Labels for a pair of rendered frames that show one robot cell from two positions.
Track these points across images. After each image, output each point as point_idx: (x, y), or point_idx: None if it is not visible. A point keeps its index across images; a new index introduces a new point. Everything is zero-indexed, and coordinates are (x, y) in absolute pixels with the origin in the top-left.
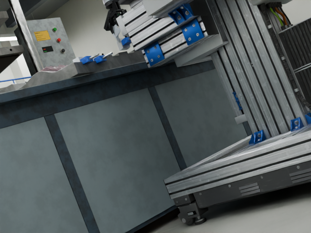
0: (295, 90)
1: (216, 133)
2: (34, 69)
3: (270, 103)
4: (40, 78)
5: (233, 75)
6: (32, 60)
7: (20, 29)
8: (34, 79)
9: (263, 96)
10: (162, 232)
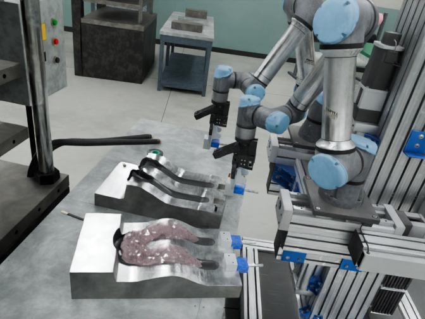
0: (370, 306)
1: None
2: (6, 83)
3: (344, 305)
4: (174, 284)
5: (332, 275)
6: (36, 99)
7: (28, 40)
8: (161, 281)
9: (343, 299)
10: None
